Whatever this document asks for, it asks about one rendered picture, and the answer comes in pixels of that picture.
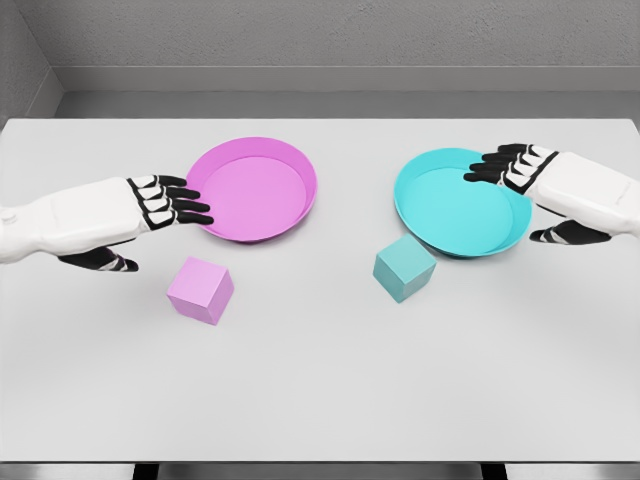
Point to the pink round plate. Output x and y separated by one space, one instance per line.
255 195

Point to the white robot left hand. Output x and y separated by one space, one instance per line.
95 212

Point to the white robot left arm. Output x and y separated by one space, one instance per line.
25 232

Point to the pink cube block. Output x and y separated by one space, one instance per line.
197 290

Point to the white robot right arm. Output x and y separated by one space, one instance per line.
631 205

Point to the cyan round plate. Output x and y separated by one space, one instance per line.
450 215

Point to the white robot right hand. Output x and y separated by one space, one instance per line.
575 192

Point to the cyan cube block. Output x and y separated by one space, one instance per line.
402 267

